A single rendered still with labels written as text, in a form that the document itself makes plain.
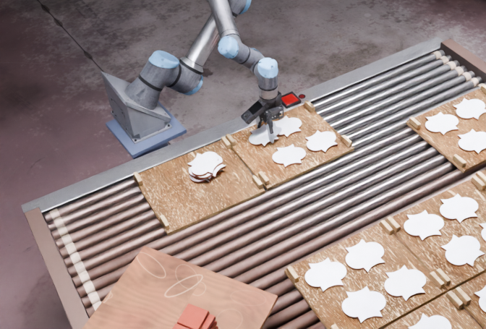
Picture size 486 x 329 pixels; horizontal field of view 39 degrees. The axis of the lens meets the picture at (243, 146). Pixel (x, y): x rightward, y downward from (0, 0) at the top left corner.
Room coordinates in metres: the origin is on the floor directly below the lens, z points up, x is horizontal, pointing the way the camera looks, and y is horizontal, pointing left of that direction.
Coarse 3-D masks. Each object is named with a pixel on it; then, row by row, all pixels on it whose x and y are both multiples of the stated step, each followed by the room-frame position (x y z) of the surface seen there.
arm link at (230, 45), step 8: (208, 0) 2.47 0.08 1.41; (216, 0) 2.42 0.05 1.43; (224, 0) 2.43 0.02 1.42; (216, 8) 2.39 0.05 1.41; (224, 8) 2.38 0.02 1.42; (216, 16) 2.35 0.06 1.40; (224, 16) 2.33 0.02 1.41; (232, 16) 2.35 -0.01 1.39; (216, 24) 2.33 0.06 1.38; (224, 24) 2.29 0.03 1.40; (232, 24) 2.30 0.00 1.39; (224, 32) 2.26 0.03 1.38; (232, 32) 2.25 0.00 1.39; (224, 40) 2.20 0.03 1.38; (232, 40) 2.18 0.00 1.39; (240, 40) 2.22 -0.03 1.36; (224, 48) 2.17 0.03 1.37; (232, 48) 2.16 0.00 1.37; (240, 48) 2.18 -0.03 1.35; (248, 48) 2.21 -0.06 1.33; (232, 56) 2.16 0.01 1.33; (240, 56) 2.17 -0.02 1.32; (248, 56) 2.19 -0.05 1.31
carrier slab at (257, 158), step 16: (288, 112) 2.28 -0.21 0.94; (304, 112) 2.27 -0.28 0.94; (256, 128) 2.19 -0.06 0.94; (304, 128) 2.17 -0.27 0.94; (320, 128) 2.16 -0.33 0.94; (240, 144) 2.10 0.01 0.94; (272, 144) 2.09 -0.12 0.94; (288, 144) 2.08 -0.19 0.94; (304, 144) 2.07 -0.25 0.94; (256, 160) 2.00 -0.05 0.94; (272, 160) 1.99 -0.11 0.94; (304, 160) 1.97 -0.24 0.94; (320, 160) 1.97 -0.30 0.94; (272, 176) 1.90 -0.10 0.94; (288, 176) 1.89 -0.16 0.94
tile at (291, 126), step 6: (282, 120) 2.22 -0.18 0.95; (288, 120) 2.21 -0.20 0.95; (294, 120) 2.21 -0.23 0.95; (300, 120) 2.20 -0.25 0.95; (276, 126) 2.18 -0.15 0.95; (282, 126) 2.18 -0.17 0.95; (288, 126) 2.18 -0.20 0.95; (294, 126) 2.17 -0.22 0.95; (300, 126) 2.17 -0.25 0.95; (282, 132) 2.14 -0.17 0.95; (288, 132) 2.13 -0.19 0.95; (294, 132) 2.14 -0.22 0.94
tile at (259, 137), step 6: (264, 126) 2.18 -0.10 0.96; (252, 132) 2.15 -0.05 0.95; (258, 132) 2.15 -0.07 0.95; (264, 132) 2.14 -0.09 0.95; (252, 138) 2.12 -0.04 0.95; (258, 138) 2.11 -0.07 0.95; (264, 138) 2.11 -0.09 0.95; (276, 138) 2.09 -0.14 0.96; (252, 144) 2.09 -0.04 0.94; (258, 144) 2.08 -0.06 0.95; (264, 144) 2.07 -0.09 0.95
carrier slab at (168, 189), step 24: (216, 144) 2.12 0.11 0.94; (168, 168) 2.00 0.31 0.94; (240, 168) 1.96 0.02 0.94; (144, 192) 1.88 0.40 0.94; (168, 192) 1.87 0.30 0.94; (192, 192) 1.85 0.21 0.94; (216, 192) 1.84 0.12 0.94; (240, 192) 1.83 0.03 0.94; (264, 192) 1.83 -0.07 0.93; (168, 216) 1.74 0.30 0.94; (192, 216) 1.73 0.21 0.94
